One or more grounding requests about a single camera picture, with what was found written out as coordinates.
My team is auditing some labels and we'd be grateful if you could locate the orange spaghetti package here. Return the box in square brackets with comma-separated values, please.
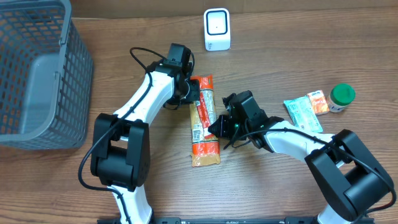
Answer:
[190, 75, 221, 167]

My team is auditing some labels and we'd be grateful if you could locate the teal Kleenex tissue pack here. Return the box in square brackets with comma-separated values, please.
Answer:
[284, 96, 323, 133]

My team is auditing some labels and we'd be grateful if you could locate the small orange tissue pack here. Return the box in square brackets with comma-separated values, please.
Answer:
[307, 90, 330, 115]

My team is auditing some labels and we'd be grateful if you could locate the green lid white jar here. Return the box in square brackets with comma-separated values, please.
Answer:
[326, 83, 356, 113]

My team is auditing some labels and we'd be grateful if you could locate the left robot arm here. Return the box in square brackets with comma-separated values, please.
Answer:
[85, 44, 200, 223]

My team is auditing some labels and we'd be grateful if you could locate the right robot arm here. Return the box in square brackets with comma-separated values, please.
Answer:
[208, 91, 397, 223]

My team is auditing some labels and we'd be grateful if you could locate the white barcode scanner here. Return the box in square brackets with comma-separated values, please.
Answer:
[203, 8, 231, 51]

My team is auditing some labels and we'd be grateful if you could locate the grey plastic mesh basket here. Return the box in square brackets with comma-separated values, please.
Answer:
[1, 1, 94, 150]

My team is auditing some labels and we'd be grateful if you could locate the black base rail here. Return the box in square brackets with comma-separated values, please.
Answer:
[96, 216, 376, 224]

